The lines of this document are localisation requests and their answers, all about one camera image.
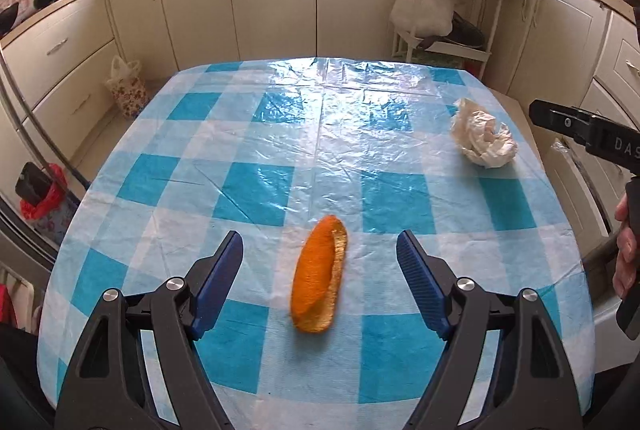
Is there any large orange peel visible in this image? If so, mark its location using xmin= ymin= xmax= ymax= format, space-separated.
xmin=291 ymin=215 xmax=349 ymax=335

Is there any white chair frame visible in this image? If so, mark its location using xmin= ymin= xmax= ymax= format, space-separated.
xmin=0 ymin=260 xmax=36 ymax=326

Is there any black wok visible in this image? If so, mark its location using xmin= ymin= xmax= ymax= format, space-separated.
xmin=0 ymin=2 xmax=26 ymax=36

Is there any white hanging plastic bag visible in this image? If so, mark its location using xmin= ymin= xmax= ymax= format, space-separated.
xmin=390 ymin=0 xmax=453 ymax=36

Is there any blue floral bin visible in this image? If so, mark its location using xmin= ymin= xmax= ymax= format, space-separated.
xmin=32 ymin=190 xmax=81 ymax=246

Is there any crumpled white paper ball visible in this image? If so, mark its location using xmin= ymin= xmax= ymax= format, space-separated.
xmin=450 ymin=98 xmax=519 ymax=168

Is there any red cloth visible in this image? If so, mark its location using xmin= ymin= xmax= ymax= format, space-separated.
xmin=0 ymin=282 xmax=18 ymax=328

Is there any red plastic bag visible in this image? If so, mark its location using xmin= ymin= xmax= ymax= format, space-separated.
xmin=20 ymin=164 xmax=68 ymax=221

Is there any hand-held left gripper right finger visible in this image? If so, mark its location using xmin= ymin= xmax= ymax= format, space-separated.
xmin=396 ymin=230 xmax=585 ymax=430

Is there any black flat item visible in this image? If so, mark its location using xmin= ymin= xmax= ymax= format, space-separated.
xmin=15 ymin=161 xmax=53 ymax=206

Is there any person's right hand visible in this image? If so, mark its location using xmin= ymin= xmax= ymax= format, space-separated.
xmin=614 ymin=195 xmax=640 ymax=299

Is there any floral waste bin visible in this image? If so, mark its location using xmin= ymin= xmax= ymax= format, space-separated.
xmin=104 ymin=56 xmax=150 ymax=118

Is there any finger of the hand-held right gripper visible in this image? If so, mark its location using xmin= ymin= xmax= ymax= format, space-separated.
xmin=530 ymin=100 xmax=592 ymax=153

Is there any dark bag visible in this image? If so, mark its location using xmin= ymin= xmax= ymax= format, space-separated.
xmin=447 ymin=10 xmax=487 ymax=50

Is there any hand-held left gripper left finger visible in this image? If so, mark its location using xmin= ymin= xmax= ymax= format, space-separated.
xmin=56 ymin=230 xmax=245 ymax=430

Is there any blue checked plastic tablecloth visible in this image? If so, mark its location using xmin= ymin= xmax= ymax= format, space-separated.
xmin=37 ymin=56 xmax=596 ymax=411

